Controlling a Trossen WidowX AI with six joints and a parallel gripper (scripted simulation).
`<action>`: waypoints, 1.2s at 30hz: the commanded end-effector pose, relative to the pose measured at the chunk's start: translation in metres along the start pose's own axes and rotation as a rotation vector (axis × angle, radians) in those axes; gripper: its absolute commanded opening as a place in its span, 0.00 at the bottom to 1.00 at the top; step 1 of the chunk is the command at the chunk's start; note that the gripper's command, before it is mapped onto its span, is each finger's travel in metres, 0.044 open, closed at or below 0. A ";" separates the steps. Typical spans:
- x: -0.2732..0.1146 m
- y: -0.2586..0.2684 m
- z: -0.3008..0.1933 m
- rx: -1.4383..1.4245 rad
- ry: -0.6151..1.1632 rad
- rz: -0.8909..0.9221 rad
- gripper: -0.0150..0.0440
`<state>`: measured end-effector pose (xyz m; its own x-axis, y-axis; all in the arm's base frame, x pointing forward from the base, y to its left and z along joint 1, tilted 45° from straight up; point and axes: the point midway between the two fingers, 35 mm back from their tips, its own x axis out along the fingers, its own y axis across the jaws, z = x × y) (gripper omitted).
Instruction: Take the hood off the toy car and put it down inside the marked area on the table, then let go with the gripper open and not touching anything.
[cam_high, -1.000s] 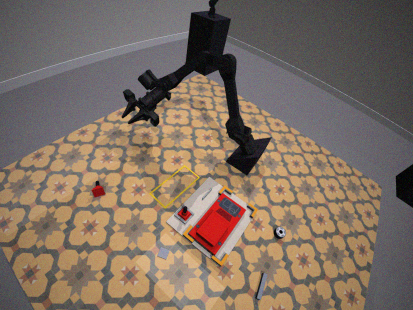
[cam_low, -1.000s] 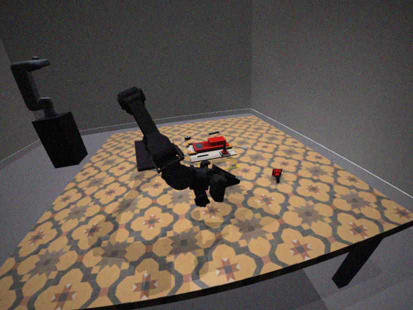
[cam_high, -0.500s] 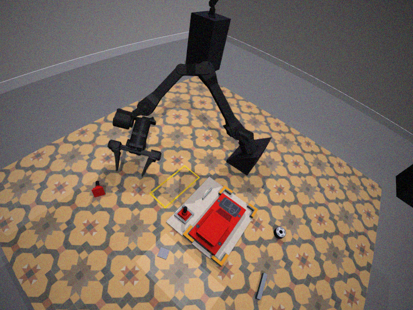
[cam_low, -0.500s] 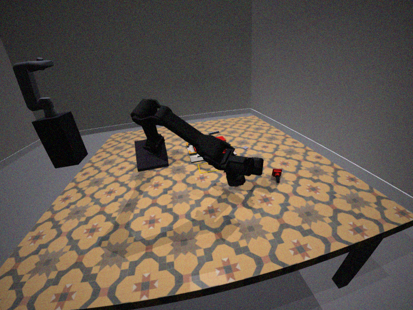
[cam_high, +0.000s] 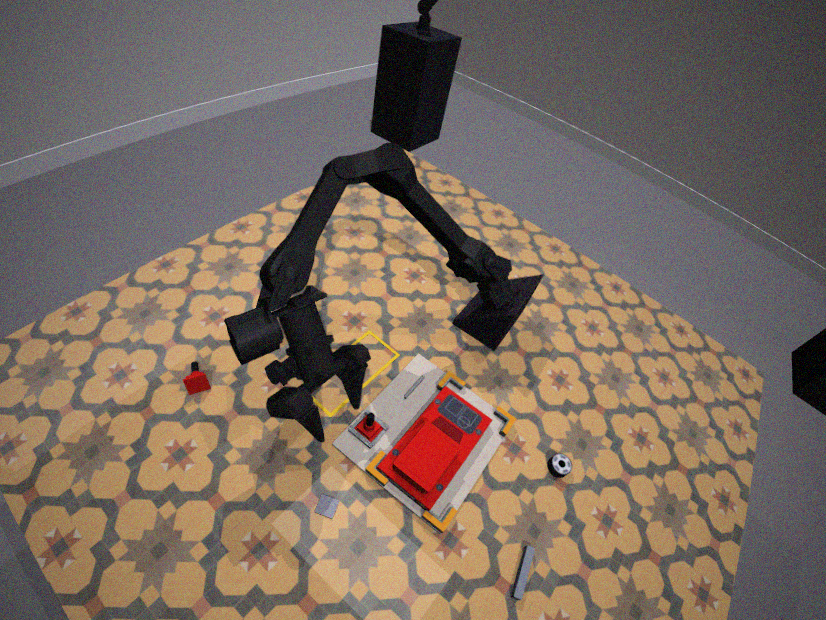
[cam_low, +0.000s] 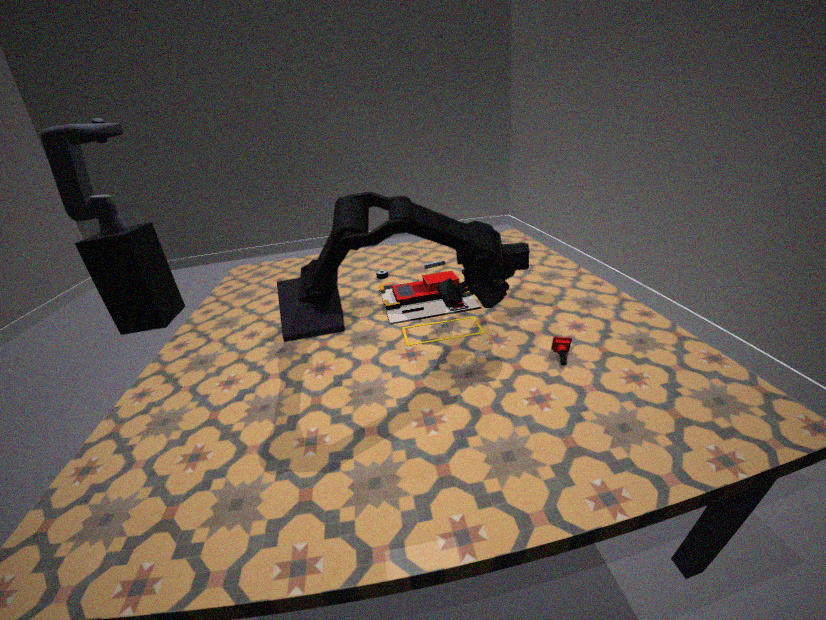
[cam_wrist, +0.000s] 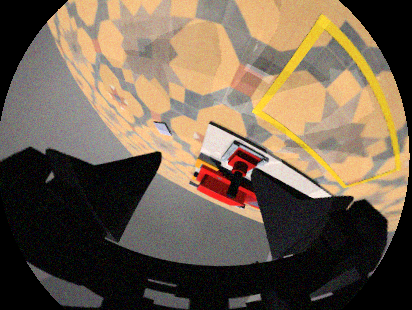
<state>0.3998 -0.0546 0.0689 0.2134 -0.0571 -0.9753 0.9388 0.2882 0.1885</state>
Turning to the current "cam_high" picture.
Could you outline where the yellow rectangular outline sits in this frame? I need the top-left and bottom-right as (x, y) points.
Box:
(313, 330), (400, 418)

